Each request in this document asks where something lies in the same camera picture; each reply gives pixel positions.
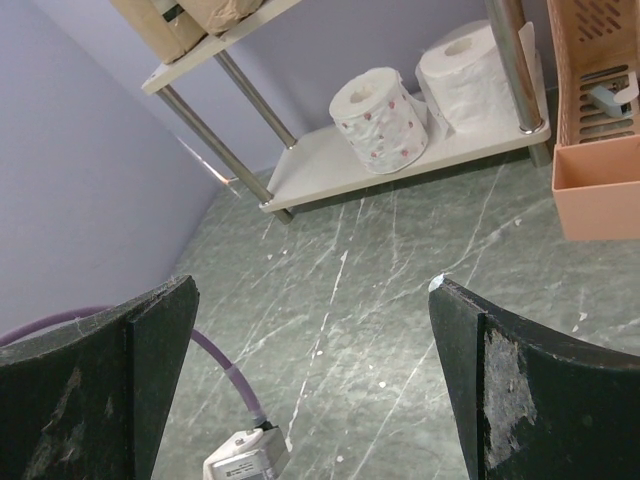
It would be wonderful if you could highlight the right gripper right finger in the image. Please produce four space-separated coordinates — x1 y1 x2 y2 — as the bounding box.
429 277 639 479

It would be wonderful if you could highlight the brown roll with cartoon print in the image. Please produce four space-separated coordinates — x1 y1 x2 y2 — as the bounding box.
178 0 264 35

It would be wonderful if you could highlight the brown roll with QR label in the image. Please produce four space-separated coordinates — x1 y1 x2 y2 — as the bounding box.
110 0 207 64

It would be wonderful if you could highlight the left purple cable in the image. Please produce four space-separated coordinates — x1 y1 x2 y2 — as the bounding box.
0 305 271 429

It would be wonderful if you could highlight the floral white roll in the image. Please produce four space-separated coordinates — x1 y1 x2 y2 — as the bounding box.
329 67 429 175

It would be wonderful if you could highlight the orange plastic file organizer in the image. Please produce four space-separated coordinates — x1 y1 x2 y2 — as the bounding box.
548 1 639 241

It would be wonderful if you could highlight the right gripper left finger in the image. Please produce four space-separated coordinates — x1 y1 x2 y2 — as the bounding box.
1 275 199 479

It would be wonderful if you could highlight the white two-tier shelf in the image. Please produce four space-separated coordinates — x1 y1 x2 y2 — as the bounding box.
142 1 551 224

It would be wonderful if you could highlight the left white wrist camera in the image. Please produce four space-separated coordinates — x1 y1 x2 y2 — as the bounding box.
202 427 290 480

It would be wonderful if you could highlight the plain white paper roll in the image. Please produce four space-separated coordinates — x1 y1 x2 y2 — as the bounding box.
415 20 519 133

